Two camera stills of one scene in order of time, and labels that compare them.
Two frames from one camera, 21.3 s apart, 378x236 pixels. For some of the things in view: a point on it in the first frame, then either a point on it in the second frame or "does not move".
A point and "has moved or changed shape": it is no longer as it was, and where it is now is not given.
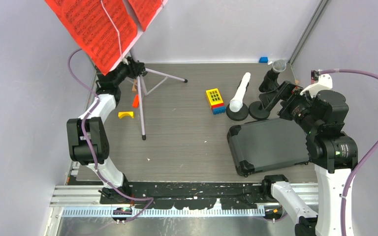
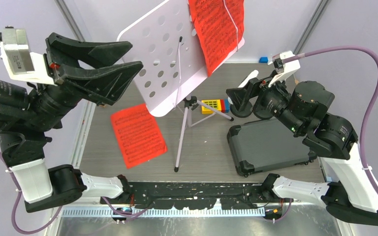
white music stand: x=146 y=79 has moved or changed shape
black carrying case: x=267 y=144 does not move
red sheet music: x=103 y=29 to x=139 y=135
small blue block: x=264 y=59 does not move
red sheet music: x=145 y=10 to x=216 y=27
